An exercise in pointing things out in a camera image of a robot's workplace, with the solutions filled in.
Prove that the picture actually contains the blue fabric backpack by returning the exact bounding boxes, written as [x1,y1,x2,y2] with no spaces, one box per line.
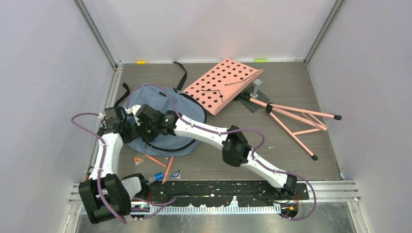
[115,73,207,157]

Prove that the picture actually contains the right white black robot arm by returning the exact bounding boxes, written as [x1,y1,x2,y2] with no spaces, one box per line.
[130,104,297,199]

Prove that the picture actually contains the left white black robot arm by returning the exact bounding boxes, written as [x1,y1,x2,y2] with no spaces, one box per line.
[71,106,149,224]

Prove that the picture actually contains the small orange white eraser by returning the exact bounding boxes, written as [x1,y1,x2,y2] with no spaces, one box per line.
[134,156,144,165]

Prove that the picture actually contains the orange pencil short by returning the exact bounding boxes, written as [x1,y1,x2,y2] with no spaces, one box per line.
[144,154,167,167]

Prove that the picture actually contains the orange pencil long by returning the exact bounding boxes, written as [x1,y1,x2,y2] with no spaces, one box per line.
[162,156,174,184]

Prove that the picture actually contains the blue grey glue stick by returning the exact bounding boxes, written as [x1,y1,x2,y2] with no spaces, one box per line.
[147,172,164,184]

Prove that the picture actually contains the pink perforated music stand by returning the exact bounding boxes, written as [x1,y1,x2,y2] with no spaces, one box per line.
[183,58,342,161]

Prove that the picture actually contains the dark grey lego plate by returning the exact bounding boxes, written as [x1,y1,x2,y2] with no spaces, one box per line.
[235,78,270,113]

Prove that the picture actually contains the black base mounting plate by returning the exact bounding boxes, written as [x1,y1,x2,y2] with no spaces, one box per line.
[136,180,309,207]

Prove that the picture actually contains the green tape marker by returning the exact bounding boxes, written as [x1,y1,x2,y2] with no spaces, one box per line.
[254,59,268,63]

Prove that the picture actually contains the aluminium front rail frame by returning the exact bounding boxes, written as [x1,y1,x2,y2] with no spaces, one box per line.
[77,60,357,224]

